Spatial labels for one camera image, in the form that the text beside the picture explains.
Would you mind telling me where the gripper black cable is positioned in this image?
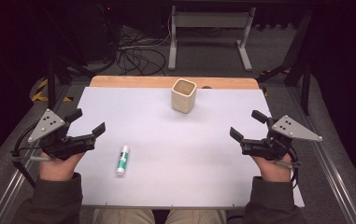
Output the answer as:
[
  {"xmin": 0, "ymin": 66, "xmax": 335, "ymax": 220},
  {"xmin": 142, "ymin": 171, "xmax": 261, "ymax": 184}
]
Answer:
[
  {"xmin": 9, "ymin": 122, "xmax": 56, "ymax": 189},
  {"xmin": 273, "ymin": 145, "xmax": 302, "ymax": 189}
]

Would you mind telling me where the white metal stand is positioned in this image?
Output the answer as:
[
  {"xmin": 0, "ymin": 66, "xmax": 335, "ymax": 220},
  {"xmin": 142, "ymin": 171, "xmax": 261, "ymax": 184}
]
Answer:
[{"xmin": 167, "ymin": 5, "xmax": 257, "ymax": 73}]

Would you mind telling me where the person's left hand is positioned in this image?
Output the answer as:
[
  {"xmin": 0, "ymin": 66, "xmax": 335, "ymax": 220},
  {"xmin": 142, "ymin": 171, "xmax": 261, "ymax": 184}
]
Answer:
[{"xmin": 39, "ymin": 151, "xmax": 85, "ymax": 182}]

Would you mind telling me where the white table mat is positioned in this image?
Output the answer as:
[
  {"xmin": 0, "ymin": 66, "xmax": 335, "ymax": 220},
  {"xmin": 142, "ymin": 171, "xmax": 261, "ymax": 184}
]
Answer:
[{"xmin": 72, "ymin": 86, "xmax": 306, "ymax": 209}]

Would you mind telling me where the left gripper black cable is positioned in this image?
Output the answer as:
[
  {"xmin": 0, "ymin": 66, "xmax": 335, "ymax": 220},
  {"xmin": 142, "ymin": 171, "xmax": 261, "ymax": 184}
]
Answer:
[{"xmin": 9, "ymin": 122, "xmax": 56, "ymax": 189}]

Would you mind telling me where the white green glue stick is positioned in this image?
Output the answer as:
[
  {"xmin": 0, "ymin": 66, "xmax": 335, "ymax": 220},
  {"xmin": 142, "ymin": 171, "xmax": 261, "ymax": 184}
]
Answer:
[{"xmin": 115, "ymin": 145, "xmax": 131, "ymax": 176}]

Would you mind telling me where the yellow black floor tape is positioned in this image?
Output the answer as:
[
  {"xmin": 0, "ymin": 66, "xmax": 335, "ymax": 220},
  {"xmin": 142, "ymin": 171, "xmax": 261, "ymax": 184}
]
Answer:
[{"xmin": 30, "ymin": 77, "xmax": 74, "ymax": 104}]

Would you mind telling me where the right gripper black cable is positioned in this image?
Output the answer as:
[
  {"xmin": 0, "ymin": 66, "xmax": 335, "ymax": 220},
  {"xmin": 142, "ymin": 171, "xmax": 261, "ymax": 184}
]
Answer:
[{"xmin": 273, "ymin": 145, "xmax": 302, "ymax": 189}]

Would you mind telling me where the person's right leg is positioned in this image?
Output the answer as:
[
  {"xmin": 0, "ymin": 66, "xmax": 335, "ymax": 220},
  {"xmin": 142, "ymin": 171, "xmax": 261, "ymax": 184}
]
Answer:
[{"xmin": 165, "ymin": 208, "xmax": 228, "ymax": 224}]

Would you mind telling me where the tangle of floor cables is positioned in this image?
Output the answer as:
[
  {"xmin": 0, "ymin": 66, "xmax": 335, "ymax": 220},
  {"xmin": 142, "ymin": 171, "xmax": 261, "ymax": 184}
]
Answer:
[{"xmin": 114, "ymin": 12, "xmax": 174, "ymax": 77}]

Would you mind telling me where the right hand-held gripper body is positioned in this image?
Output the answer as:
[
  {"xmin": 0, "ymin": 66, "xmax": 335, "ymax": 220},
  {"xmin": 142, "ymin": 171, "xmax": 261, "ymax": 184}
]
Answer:
[{"xmin": 240, "ymin": 115, "xmax": 323, "ymax": 161}]

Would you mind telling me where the aluminium floor rail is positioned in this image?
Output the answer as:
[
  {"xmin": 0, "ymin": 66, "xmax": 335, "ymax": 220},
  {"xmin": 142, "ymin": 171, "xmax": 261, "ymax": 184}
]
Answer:
[
  {"xmin": 0, "ymin": 83, "xmax": 74, "ymax": 224},
  {"xmin": 286, "ymin": 87, "xmax": 356, "ymax": 224}
]

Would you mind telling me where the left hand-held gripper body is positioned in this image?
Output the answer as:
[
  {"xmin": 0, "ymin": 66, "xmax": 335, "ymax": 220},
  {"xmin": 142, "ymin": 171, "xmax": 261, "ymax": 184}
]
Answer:
[{"xmin": 27, "ymin": 108, "xmax": 97, "ymax": 161}]

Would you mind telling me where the person's leg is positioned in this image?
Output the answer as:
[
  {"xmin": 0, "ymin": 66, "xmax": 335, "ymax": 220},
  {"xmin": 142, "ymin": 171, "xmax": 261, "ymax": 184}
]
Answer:
[
  {"xmin": 165, "ymin": 208, "xmax": 228, "ymax": 224},
  {"xmin": 92, "ymin": 208, "xmax": 157, "ymax": 224}
]

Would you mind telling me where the person's right hand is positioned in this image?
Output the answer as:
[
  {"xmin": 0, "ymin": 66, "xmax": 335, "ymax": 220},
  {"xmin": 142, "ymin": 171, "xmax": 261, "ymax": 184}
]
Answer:
[{"xmin": 251, "ymin": 153, "xmax": 292, "ymax": 183}]

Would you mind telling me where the black tripod stand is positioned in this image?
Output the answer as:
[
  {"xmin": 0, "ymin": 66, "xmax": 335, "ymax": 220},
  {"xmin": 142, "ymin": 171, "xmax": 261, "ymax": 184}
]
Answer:
[
  {"xmin": 38, "ymin": 6, "xmax": 97, "ymax": 110},
  {"xmin": 255, "ymin": 8, "xmax": 313, "ymax": 117}
]

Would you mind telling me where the beige square cup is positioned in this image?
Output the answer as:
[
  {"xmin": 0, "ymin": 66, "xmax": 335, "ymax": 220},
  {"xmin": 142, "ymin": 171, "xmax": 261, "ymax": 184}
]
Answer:
[{"xmin": 170, "ymin": 77, "xmax": 198, "ymax": 115}]

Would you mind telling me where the person's left leg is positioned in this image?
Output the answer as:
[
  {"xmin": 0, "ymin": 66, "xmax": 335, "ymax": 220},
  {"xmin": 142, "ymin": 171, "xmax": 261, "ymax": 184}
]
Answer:
[{"xmin": 92, "ymin": 208, "xmax": 157, "ymax": 224}]

